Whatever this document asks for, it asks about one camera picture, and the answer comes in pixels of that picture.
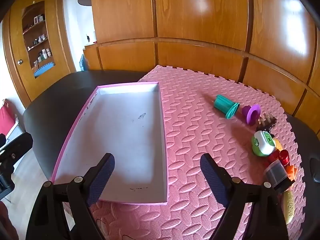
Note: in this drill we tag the yellow oval plaque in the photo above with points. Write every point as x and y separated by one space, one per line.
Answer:
289 206

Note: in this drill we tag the blue foam tiles stack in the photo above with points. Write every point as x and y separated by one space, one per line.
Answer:
83 63

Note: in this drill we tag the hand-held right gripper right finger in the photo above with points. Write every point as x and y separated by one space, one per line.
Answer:
212 177

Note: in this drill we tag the red cloth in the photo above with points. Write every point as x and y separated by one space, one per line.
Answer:
6 120

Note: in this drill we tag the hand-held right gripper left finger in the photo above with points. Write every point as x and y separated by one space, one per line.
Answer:
102 177

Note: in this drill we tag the purple plastic mold cup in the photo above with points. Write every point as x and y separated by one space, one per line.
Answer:
250 115

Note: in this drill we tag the pink foam puzzle mat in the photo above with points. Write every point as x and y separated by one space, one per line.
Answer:
200 120

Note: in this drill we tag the pink shallow cardboard box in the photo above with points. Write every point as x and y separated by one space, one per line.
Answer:
125 130

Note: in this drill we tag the wooden glass door cabinet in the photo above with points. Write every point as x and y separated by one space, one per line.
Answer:
15 42

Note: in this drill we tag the orange plastic toy piece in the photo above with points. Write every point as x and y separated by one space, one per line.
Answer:
292 172

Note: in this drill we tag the black rounded object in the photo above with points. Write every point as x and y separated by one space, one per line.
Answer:
315 170

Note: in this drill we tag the brown hair claw clip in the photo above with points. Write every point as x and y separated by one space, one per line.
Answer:
266 123

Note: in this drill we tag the small black grey box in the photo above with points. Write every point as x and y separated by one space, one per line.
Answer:
276 173

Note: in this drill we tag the white green plug-in device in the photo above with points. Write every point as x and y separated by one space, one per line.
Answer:
260 142

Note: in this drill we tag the blue foam mat piece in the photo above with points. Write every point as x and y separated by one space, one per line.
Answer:
43 70

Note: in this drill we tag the red plastic toy piece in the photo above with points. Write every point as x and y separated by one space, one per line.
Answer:
274 157
284 158

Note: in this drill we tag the teal plastic mold cup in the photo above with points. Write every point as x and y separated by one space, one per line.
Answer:
222 103

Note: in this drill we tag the wooden wardrobe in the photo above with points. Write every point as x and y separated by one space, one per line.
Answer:
200 30

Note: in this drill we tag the yellow orange toy piece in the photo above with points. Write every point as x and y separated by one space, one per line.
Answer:
278 145

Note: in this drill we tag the person's left forearm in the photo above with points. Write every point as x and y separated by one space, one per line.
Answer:
6 220

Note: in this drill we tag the bottles on cabinet shelves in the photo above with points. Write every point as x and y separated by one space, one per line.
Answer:
42 53

